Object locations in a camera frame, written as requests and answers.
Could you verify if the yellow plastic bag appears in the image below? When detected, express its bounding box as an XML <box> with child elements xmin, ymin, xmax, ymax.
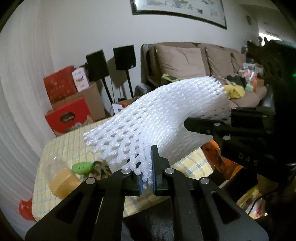
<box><xmin>236</xmin><ymin>185</ymin><xmax>269</xmax><ymax>219</ymax></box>

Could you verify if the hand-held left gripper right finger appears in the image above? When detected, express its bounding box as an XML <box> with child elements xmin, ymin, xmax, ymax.
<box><xmin>150</xmin><ymin>145</ymin><xmax>270</xmax><ymax>241</ymax></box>

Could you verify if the red box with round label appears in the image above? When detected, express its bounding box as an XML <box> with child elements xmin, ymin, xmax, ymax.
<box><xmin>45</xmin><ymin>97</ymin><xmax>95</xmax><ymax>137</ymax></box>

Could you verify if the red plastic stool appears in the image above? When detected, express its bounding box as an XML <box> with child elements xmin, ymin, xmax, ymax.
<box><xmin>18</xmin><ymin>198</ymin><xmax>37</xmax><ymax>222</ymax></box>

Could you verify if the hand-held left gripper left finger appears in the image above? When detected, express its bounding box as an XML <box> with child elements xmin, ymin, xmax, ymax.
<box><xmin>25</xmin><ymin>170</ymin><xmax>144</xmax><ymax>241</ymax></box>

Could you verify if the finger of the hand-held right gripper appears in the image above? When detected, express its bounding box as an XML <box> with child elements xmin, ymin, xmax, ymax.
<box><xmin>231</xmin><ymin>107</ymin><xmax>276</xmax><ymax>129</ymax></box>
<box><xmin>184</xmin><ymin>117</ymin><xmax>273</xmax><ymax>141</ymax></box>

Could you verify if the medium brown sofa cushion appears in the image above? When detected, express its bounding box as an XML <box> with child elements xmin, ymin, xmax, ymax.
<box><xmin>205</xmin><ymin>47</ymin><xmax>235</xmax><ymax>78</ymax></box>

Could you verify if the clear jar with yellow lid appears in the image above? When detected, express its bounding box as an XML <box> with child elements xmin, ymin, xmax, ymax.
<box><xmin>42</xmin><ymin>156</ymin><xmax>81</xmax><ymax>198</ymax></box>

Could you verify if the large brown sofa cushion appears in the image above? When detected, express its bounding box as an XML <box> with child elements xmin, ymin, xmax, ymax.
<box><xmin>154</xmin><ymin>44</ymin><xmax>207</xmax><ymax>80</ymax></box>

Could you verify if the small brown sofa cushion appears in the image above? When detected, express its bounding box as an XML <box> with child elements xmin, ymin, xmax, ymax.
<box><xmin>231</xmin><ymin>52</ymin><xmax>247</xmax><ymax>75</ymax></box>

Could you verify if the black speaker on stand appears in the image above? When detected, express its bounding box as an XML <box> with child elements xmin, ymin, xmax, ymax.
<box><xmin>85</xmin><ymin>50</ymin><xmax>114</xmax><ymax>105</ymax></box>
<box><xmin>113</xmin><ymin>45</ymin><xmax>137</xmax><ymax>98</ymax></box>

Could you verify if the brown sofa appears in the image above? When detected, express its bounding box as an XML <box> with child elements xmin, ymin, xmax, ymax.
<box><xmin>141</xmin><ymin>42</ymin><xmax>269</xmax><ymax>112</ymax></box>

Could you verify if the white foam net sheet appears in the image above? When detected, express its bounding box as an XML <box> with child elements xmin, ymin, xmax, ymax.
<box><xmin>83</xmin><ymin>76</ymin><xmax>232</xmax><ymax>186</ymax></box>

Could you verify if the yellow checked blanket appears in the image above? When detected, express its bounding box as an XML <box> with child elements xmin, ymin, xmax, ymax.
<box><xmin>32</xmin><ymin>117</ymin><xmax>214</xmax><ymax>222</ymax></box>

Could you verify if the framed ink painting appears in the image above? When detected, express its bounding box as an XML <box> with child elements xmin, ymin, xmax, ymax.
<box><xmin>130</xmin><ymin>0</ymin><xmax>228</xmax><ymax>30</ymax></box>

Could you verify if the yellow cloth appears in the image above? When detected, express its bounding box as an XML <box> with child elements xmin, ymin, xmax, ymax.
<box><xmin>222</xmin><ymin>84</ymin><xmax>245</xmax><ymax>100</ymax></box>

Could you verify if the small white box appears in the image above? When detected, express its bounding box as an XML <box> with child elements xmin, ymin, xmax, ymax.
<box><xmin>72</xmin><ymin>68</ymin><xmax>90</xmax><ymax>91</ymax></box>

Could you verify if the orange plastic basket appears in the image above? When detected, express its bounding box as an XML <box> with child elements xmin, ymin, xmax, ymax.
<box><xmin>200</xmin><ymin>141</ymin><xmax>243</xmax><ymax>180</ymax></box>

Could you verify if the green black power station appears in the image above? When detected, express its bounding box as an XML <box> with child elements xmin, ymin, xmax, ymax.
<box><xmin>161</xmin><ymin>74</ymin><xmax>181</xmax><ymax>85</ymax></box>

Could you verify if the red patterned gift box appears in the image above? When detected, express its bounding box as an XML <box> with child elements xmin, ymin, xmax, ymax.
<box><xmin>43</xmin><ymin>66</ymin><xmax>78</xmax><ymax>105</ymax></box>

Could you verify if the brown cardboard box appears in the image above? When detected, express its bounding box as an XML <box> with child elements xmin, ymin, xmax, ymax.
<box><xmin>52</xmin><ymin>82</ymin><xmax>106</xmax><ymax>122</ymax></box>

